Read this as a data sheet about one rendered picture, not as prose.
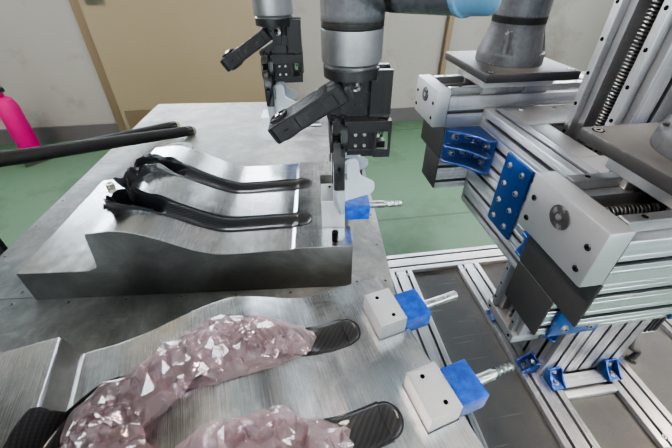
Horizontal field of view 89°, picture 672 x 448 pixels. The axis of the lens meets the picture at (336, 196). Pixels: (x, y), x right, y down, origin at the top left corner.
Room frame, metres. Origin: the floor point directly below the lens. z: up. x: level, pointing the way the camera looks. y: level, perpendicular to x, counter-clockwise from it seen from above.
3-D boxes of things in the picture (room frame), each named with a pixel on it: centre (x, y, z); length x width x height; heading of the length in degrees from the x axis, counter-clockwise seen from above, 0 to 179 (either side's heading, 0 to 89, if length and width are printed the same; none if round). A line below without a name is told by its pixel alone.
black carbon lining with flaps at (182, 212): (0.48, 0.22, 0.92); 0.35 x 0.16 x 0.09; 93
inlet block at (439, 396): (0.19, -0.14, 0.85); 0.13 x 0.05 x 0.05; 110
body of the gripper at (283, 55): (0.73, 0.11, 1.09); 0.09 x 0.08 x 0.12; 93
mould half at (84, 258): (0.49, 0.23, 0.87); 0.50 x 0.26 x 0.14; 93
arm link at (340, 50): (0.45, -0.02, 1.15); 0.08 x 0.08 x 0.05
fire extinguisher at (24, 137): (2.25, 2.24, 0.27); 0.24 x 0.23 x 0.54; 8
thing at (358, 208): (0.45, -0.04, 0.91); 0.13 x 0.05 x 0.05; 93
